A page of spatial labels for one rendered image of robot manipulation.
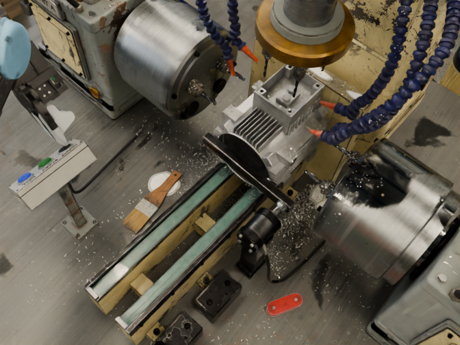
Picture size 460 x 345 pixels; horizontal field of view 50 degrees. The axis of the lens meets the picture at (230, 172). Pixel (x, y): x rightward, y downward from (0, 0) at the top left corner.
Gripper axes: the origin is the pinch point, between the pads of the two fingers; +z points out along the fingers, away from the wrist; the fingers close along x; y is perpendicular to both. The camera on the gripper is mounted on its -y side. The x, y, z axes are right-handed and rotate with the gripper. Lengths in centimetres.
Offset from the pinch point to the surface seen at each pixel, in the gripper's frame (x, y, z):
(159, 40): -3.9, 30.2, -6.0
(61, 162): -3.6, -3.0, 2.5
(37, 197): -3.6, -10.8, 5.2
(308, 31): -42, 36, -1
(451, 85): -6, 125, 68
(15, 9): 189, 64, -23
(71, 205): 6.5, -5.2, 14.8
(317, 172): -15, 46, 43
